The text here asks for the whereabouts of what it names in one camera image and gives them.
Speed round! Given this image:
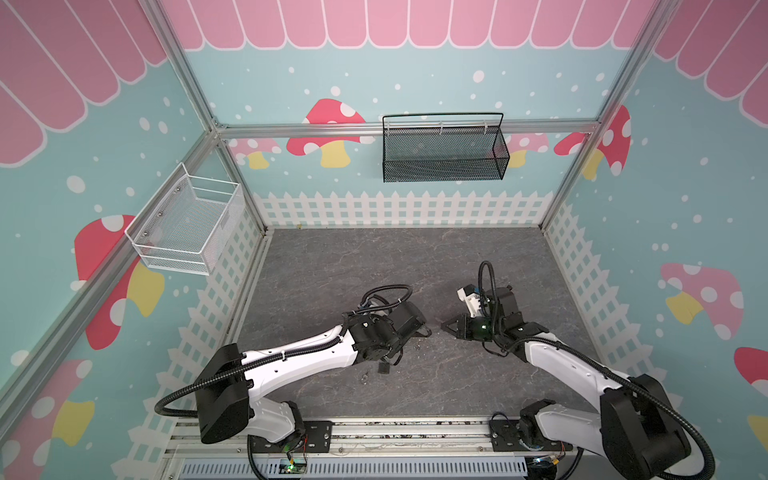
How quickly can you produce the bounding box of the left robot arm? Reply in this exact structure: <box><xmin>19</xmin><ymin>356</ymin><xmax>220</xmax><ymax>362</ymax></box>
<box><xmin>154</xmin><ymin>284</ymin><xmax>431</xmax><ymax>444</ymax></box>

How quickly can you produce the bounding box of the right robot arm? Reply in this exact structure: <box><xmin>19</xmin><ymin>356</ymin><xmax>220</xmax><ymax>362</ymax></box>
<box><xmin>441</xmin><ymin>260</ymin><xmax>716</xmax><ymax>479</ymax></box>

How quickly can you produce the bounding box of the right green circuit board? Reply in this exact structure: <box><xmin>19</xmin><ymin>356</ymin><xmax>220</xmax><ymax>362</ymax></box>
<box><xmin>533</xmin><ymin>454</ymin><xmax>563</xmax><ymax>469</ymax></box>

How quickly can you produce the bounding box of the green circuit board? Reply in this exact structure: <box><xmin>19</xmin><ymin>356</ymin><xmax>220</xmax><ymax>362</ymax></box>
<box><xmin>278</xmin><ymin>458</ymin><xmax>308</xmax><ymax>475</ymax></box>
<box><xmin>533</xmin><ymin>454</ymin><xmax>563</xmax><ymax>469</ymax></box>

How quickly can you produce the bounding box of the left green circuit board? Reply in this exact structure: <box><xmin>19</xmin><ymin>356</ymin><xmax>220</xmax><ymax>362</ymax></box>
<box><xmin>278</xmin><ymin>458</ymin><xmax>308</xmax><ymax>475</ymax></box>

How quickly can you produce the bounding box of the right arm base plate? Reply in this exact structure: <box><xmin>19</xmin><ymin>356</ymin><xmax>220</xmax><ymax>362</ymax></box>
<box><xmin>488</xmin><ymin>416</ymin><xmax>574</xmax><ymax>455</ymax></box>

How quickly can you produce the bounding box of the white slotted cable duct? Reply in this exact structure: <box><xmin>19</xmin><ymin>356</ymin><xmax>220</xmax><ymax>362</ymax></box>
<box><xmin>178</xmin><ymin>457</ymin><xmax>529</xmax><ymax>480</ymax></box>

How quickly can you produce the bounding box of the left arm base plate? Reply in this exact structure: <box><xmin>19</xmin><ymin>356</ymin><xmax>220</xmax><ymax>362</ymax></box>
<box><xmin>248</xmin><ymin>421</ymin><xmax>334</xmax><ymax>454</ymax></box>

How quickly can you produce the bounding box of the black wire mesh basket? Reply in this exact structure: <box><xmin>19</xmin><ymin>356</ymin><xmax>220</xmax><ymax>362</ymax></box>
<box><xmin>381</xmin><ymin>112</ymin><xmax>511</xmax><ymax>183</ymax></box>

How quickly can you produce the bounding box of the white wire mesh basket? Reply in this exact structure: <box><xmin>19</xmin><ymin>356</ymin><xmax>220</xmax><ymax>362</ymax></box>
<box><xmin>125</xmin><ymin>164</ymin><xmax>245</xmax><ymax>276</ymax></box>

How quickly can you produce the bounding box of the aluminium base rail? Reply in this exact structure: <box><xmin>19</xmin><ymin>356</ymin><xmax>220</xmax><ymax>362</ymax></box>
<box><xmin>161</xmin><ymin>416</ymin><xmax>661</xmax><ymax>460</ymax></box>

